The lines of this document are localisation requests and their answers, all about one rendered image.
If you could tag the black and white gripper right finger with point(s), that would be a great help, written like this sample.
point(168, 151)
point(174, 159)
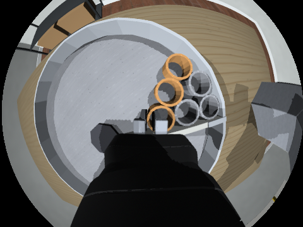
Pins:
point(159, 125)

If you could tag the bronze bushing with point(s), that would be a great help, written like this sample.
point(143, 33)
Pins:
point(179, 92)
point(170, 117)
point(183, 61)

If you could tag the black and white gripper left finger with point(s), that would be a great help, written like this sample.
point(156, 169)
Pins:
point(140, 124)

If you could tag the grey metal ring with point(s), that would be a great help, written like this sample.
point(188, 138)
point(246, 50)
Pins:
point(192, 115)
point(204, 84)
point(212, 107)

